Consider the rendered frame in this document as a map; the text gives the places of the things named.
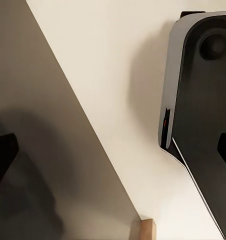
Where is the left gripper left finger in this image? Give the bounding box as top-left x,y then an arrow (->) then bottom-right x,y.
0,133 -> 19,182

